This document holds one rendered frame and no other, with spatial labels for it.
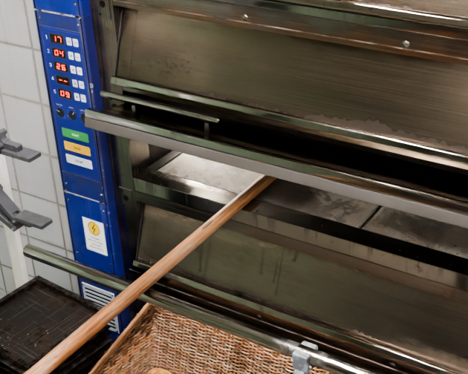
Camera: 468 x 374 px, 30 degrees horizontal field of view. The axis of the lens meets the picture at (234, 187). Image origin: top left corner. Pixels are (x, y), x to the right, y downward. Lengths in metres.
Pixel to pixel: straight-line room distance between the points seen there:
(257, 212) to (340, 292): 0.27
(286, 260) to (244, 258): 0.12
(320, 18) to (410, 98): 0.24
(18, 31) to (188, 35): 0.53
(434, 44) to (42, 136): 1.16
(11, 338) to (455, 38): 1.35
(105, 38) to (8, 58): 0.36
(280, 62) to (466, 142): 0.43
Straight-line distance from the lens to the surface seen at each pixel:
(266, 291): 2.13
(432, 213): 1.63
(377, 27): 1.70
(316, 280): 2.06
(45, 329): 2.34
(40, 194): 2.53
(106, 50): 2.13
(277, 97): 1.85
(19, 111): 2.44
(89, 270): 1.91
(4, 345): 2.32
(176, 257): 1.87
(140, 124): 1.93
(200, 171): 2.23
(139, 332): 2.35
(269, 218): 2.03
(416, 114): 1.73
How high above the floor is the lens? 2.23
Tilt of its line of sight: 29 degrees down
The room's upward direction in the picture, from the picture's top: 3 degrees counter-clockwise
